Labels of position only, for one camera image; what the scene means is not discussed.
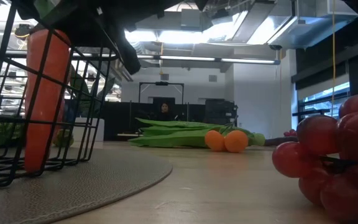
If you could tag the round ceiling fixture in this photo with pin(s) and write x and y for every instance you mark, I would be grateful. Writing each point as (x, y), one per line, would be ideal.
(23, 31)

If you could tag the orange tangerine cluster toy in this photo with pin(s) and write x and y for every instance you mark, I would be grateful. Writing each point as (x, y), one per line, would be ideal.
(235, 141)

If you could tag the long ceiling light strip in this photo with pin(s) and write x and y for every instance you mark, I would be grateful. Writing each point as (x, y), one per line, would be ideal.
(197, 58)

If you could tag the black rig frame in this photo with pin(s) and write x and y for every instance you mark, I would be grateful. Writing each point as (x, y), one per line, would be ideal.
(162, 83)

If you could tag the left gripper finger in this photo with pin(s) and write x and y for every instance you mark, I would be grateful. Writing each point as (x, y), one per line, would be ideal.
(126, 53)

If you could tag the green striped vegetable toy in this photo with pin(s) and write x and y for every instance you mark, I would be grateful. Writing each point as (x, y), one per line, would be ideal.
(3, 135)

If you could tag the red grape bunch toy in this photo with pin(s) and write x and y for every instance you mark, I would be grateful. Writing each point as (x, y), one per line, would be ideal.
(319, 133)
(291, 133)

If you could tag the black office partition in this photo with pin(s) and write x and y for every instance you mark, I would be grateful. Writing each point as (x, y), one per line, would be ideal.
(120, 118)

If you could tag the black equipment rack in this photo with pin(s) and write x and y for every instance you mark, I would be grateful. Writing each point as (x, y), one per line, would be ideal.
(221, 112)

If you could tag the orange carrot toy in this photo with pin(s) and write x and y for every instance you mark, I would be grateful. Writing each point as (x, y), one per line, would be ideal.
(45, 93)

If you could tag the silver ventilation duct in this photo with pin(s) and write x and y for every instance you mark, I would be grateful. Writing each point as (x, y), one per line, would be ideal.
(306, 28)

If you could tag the round grey placemat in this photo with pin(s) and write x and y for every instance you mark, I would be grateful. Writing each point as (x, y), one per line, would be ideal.
(89, 186)

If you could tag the green leafy vegetable toy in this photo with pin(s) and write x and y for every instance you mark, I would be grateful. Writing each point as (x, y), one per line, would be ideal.
(172, 138)

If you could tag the person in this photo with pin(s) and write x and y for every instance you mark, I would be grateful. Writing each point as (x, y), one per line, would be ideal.
(165, 115)

